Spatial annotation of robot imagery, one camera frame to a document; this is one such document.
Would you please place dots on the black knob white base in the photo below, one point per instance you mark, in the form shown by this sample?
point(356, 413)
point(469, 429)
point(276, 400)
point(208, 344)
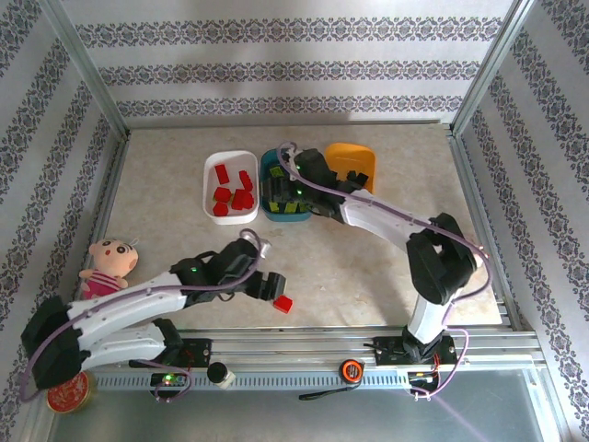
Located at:
point(218, 370)

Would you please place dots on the aluminium frame post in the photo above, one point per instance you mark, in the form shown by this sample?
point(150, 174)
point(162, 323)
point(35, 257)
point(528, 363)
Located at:
point(87, 69)
point(489, 69)

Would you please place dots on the green lego brick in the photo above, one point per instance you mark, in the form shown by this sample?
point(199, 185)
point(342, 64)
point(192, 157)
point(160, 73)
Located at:
point(291, 208)
point(275, 208)
point(276, 171)

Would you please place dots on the aluminium frame side rail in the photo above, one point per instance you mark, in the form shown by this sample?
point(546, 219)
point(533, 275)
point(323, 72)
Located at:
point(467, 184)
point(109, 184)

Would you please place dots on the red lego brick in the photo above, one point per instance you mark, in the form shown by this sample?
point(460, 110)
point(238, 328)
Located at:
point(222, 174)
point(222, 194)
point(220, 209)
point(242, 199)
point(243, 175)
point(283, 304)
point(248, 185)

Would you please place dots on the orange plastic container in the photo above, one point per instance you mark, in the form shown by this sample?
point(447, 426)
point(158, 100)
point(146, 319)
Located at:
point(352, 154)

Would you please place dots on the black lego brick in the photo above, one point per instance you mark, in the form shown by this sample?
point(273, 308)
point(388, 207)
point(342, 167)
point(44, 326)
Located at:
point(364, 181)
point(353, 176)

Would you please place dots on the black circuit board with LEDs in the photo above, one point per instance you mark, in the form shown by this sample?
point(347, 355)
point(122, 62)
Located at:
point(170, 380)

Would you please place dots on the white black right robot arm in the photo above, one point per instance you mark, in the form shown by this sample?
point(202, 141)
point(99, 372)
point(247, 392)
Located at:
point(382, 218)

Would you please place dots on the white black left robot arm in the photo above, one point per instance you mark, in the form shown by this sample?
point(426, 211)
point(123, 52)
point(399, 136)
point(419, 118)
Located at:
point(129, 306)

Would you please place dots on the aluminium frame cross rail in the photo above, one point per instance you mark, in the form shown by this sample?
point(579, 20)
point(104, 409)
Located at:
point(276, 123)

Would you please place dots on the white plastic container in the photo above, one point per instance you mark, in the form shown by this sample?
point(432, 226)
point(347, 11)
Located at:
point(230, 221)

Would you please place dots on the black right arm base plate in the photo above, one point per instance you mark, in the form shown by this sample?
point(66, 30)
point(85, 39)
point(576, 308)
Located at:
point(386, 352)

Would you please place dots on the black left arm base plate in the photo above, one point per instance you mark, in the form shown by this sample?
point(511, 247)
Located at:
point(200, 352)

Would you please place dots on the aluminium mounting rail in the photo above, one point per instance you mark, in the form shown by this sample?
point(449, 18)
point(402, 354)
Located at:
point(299, 345)

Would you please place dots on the red round tin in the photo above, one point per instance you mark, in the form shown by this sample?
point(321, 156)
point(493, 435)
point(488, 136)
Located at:
point(69, 399)

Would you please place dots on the black orange tape measure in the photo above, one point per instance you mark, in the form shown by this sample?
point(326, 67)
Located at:
point(352, 370)

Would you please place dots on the plush doll pink dress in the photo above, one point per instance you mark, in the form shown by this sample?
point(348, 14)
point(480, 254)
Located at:
point(112, 255)

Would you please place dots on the teal plastic container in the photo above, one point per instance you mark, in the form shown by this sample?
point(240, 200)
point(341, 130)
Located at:
point(285, 217)

